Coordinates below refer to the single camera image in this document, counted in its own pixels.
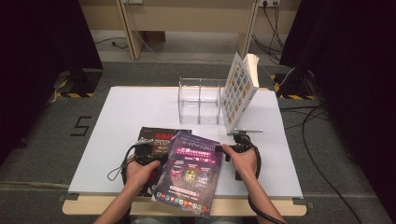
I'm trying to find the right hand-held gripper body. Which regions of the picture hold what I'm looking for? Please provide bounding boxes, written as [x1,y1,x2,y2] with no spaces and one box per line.
[224,128,263,154]

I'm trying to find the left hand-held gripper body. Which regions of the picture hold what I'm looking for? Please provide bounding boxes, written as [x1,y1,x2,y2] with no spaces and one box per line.
[125,138,157,166]

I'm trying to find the dark brown magazine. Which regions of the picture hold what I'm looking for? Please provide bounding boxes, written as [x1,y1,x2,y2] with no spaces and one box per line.
[136,125,192,198]

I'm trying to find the purple magazine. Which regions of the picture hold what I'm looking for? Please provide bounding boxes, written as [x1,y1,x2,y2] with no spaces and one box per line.
[151,130,224,218]

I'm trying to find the white book with picture grid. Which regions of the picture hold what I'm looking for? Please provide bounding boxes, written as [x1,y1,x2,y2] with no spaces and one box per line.
[219,51,261,134]

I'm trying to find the clear acrylic book rack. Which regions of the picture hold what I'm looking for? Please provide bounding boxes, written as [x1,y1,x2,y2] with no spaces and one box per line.
[177,77,230,126]

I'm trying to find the person's right hand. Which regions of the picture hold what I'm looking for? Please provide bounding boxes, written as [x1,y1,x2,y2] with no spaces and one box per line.
[221,144,259,185]

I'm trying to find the person's left hand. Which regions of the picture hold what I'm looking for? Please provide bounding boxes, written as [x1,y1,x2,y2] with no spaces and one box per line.
[123,161,162,194]

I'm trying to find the black stand base striped tape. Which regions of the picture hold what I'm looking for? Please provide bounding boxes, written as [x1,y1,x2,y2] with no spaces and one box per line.
[270,69,317,101]
[52,68,104,99]

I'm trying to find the black curtain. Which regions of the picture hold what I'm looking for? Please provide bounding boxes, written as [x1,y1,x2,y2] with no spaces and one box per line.
[0,0,104,166]
[279,0,396,216]

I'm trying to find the beige wooden desk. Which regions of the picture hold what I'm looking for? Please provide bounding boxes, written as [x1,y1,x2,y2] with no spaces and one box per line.
[78,0,302,62]

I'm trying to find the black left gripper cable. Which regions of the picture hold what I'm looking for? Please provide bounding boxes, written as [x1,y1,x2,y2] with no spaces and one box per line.
[106,146,138,185]

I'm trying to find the long black floor cable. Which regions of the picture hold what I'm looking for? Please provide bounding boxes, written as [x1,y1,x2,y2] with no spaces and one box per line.
[279,104,365,224]

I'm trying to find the short black floor cable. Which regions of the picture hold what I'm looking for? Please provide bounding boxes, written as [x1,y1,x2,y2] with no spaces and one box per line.
[92,36,129,50]

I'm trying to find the black wall socket cables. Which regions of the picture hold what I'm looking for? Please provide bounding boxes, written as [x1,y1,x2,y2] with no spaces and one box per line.
[251,1,286,63]

